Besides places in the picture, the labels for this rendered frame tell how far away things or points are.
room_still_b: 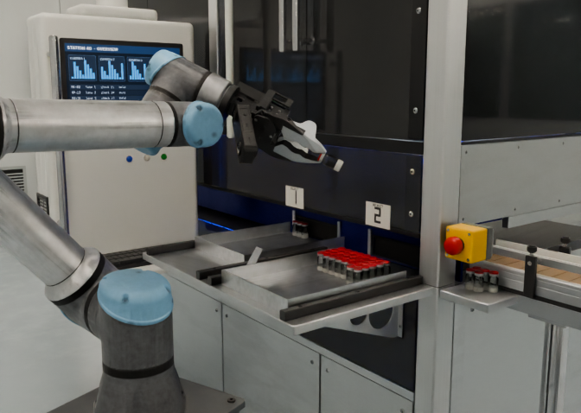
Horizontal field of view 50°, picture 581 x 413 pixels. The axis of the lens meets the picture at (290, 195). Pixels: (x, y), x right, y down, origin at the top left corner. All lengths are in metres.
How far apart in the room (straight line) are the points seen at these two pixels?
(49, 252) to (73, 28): 1.04
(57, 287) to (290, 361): 1.02
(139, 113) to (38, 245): 0.27
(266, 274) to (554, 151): 0.82
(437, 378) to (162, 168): 1.11
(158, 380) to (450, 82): 0.85
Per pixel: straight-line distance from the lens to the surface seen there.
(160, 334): 1.03
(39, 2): 6.75
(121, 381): 1.06
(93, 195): 2.03
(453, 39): 1.42
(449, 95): 1.41
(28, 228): 1.07
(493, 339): 1.70
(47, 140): 0.93
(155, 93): 1.16
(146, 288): 1.03
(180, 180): 2.14
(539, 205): 1.75
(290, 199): 1.82
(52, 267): 1.10
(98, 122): 0.95
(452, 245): 1.37
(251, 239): 1.88
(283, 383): 2.04
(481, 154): 1.51
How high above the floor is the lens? 1.32
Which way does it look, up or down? 9 degrees down
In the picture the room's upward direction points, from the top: straight up
